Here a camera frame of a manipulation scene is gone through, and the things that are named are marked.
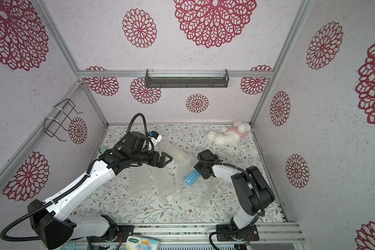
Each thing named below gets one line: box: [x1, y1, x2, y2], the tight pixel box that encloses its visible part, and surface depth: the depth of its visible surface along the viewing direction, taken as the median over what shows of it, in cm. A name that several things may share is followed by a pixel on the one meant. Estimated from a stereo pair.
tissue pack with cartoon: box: [125, 235, 161, 250], surface depth 68 cm
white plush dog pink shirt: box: [207, 120, 252, 146], surface depth 102 cm
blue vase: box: [184, 169, 200, 186], surface depth 89 cm
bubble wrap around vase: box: [151, 160, 221, 209], surface depth 88 cm
